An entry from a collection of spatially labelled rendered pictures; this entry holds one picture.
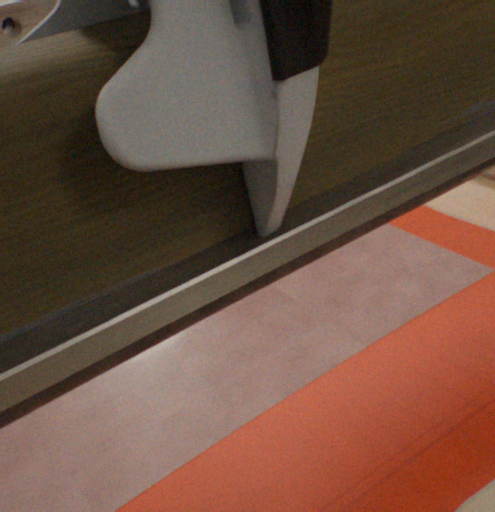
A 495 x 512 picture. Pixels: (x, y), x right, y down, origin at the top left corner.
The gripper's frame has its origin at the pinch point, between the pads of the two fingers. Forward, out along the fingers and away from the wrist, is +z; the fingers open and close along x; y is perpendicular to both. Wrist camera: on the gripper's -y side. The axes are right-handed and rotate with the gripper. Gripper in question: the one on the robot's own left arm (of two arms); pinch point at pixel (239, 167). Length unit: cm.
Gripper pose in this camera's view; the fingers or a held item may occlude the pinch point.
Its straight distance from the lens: 23.4
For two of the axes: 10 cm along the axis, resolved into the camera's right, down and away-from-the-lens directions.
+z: 1.4, 8.4, 5.2
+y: -8.1, 4.0, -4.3
